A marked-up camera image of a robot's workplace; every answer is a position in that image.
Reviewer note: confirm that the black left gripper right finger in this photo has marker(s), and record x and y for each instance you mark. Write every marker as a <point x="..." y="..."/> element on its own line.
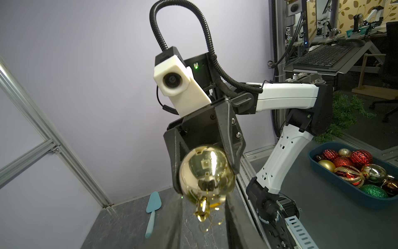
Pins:
<point x="241" y="232"/>

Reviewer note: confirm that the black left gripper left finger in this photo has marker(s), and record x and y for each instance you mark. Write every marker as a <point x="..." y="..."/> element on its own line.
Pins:
<point x="167" y="231"/>

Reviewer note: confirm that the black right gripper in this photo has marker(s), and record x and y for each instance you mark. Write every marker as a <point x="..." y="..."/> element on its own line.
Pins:
<point x="213" y="124"/>

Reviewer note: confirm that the shiny gold ball ornament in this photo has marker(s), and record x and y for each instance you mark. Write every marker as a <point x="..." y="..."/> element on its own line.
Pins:
<point x="206" y="178"/>

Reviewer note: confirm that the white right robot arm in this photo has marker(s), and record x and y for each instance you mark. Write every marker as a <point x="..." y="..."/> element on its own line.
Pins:
<point x="309" y="111"/>

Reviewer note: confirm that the teal garden trowel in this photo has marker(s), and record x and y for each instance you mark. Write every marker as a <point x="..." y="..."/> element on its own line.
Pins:
<point x="154" y="204"/>

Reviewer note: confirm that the dark teal ornament tray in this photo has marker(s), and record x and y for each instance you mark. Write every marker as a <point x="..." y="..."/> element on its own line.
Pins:
<point x="366" y="179"/>

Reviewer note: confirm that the black keyboard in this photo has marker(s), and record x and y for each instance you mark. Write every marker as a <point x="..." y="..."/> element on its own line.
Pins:
<point x="323" y="56"/>

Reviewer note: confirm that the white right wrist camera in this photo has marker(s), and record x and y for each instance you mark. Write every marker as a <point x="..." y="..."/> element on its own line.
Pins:
<point x="176" y="81"/>

